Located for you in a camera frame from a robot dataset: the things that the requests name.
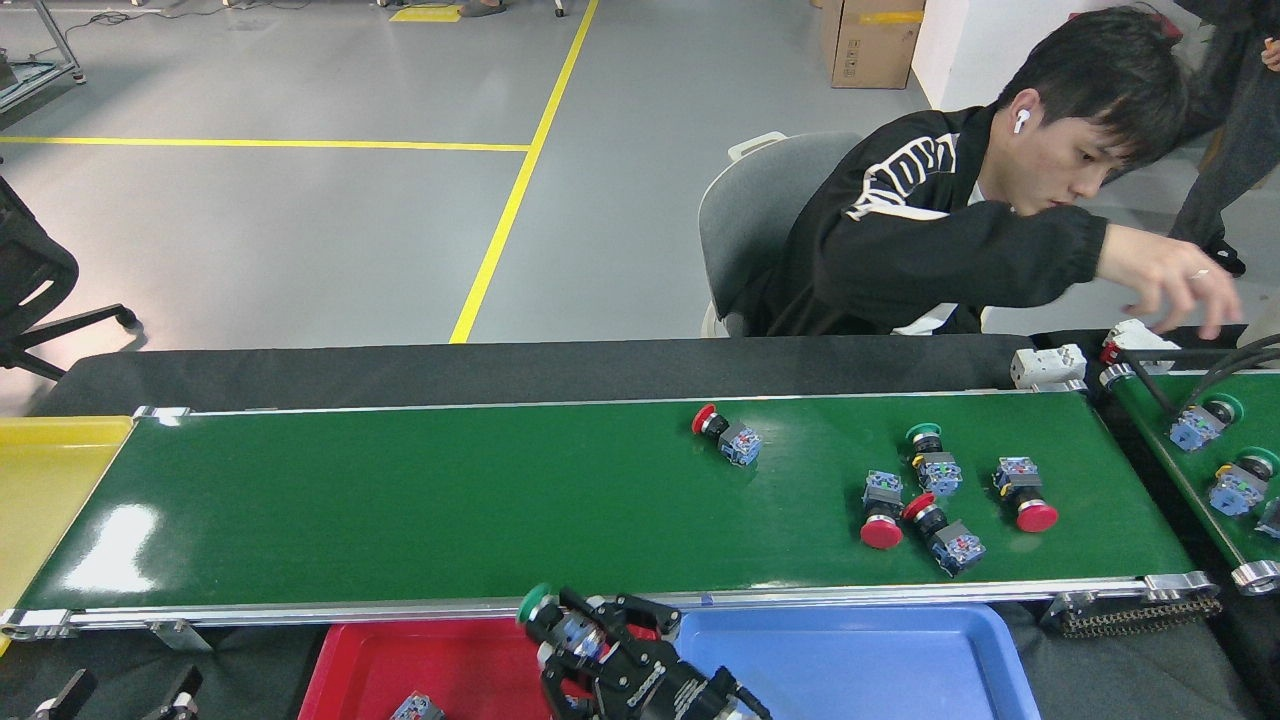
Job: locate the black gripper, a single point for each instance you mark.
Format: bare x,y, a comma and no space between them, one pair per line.
650,690

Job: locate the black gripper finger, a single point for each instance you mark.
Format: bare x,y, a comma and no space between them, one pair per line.
65,700
178,698

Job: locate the white circuit breaker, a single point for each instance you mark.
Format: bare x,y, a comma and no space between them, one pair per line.
1135,335
1045,367

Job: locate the red plastic tray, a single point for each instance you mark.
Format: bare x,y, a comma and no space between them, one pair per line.
460,670

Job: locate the yellow plastic tray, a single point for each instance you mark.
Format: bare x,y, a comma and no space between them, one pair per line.
45,500

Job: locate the long green conveyor belt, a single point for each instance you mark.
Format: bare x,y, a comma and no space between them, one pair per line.
450,500

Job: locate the blue plastic tray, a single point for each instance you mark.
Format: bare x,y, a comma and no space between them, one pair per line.
860,670

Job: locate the short green conveyor belt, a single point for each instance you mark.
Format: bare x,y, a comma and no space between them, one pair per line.
1200,480

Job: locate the person's right hand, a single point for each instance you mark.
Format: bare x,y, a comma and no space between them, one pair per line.
1170,280

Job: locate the person's hand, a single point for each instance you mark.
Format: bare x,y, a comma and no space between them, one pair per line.
1273,55

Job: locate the black office chair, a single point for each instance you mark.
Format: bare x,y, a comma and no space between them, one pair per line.
35,270

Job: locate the grey chair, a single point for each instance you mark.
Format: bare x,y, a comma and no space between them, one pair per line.
760,220

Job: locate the person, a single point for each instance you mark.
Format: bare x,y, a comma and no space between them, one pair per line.
1230,150
900,250

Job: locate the metal rack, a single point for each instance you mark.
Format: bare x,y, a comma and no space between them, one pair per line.
25,85

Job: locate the cardboard box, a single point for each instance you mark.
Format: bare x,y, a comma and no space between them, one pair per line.
875,45

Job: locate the yellow floor mat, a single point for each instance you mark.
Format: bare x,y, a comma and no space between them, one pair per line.
425,14

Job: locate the white earbud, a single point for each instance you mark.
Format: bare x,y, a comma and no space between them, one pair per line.
1021,121

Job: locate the white cylinder with black cap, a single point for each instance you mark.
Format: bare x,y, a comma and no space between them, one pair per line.
1265,325

